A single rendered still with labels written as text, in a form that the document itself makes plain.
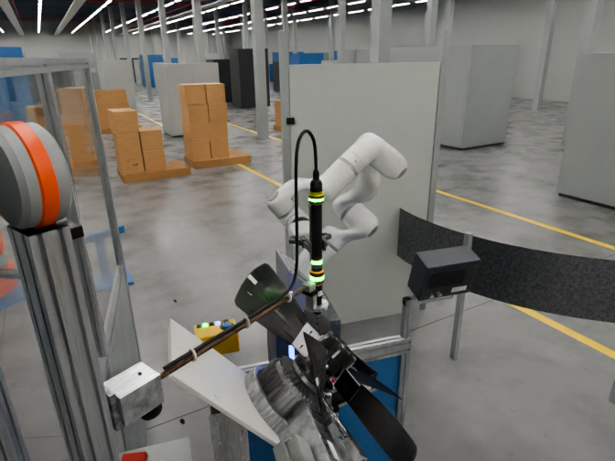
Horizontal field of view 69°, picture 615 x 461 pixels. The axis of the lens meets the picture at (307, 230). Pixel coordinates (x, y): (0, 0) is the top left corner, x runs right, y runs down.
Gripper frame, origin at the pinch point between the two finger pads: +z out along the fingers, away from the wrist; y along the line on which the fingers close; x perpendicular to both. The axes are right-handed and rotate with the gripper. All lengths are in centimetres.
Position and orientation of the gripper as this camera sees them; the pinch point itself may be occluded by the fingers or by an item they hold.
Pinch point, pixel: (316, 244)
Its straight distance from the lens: 133.2
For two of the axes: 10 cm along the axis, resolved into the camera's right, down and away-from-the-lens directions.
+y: -9.6, 1.2, -2.7
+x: -0.2, -9.4, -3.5
